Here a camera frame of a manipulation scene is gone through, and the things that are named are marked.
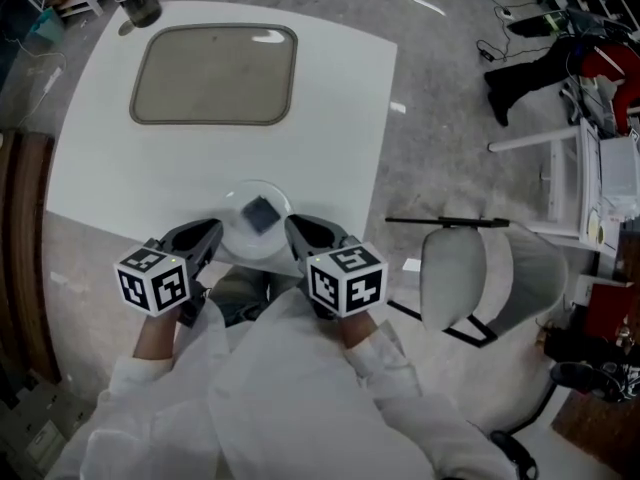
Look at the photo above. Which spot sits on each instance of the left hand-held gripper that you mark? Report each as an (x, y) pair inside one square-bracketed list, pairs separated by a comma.
[(160, 283)]

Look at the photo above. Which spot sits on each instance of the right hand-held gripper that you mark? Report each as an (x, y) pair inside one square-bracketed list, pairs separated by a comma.
[(345, 283)]

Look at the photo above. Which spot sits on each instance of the small dark square item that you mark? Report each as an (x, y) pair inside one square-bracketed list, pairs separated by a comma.
[(260, 214)]

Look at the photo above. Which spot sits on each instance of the clear glass plate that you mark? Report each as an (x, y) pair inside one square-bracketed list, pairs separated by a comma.
[(255, 250)]

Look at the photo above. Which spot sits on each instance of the person's right forearm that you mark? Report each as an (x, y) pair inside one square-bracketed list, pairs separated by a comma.
[(370, 353)]

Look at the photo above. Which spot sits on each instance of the person's left forearm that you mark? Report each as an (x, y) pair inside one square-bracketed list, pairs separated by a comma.
[(150, 348)]

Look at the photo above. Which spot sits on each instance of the person's legs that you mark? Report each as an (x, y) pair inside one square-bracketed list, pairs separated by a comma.
[(242, 288)]

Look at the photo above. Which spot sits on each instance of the white paper slip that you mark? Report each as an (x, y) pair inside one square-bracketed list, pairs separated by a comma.
[(412, 265)]

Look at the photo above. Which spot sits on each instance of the grey rimmed tray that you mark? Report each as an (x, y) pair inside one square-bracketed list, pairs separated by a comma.
[(215, 75)]

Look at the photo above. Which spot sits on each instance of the person's white coat body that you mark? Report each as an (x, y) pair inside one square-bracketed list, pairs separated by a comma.
[(280, 408)]

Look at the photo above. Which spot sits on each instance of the white office chair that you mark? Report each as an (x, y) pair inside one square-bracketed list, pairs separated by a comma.
[(500, 288)]

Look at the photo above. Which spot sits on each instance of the teal box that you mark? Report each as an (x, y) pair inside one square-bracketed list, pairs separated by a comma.
[(46, 25)]

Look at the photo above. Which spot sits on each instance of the white side table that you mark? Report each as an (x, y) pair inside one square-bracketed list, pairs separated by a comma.
[(590, 178)]

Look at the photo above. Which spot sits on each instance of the black shoe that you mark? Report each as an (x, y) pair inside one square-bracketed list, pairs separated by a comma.
[(580, 378)]

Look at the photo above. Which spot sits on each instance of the red box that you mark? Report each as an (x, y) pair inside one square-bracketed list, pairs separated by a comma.
[(612, 308)]

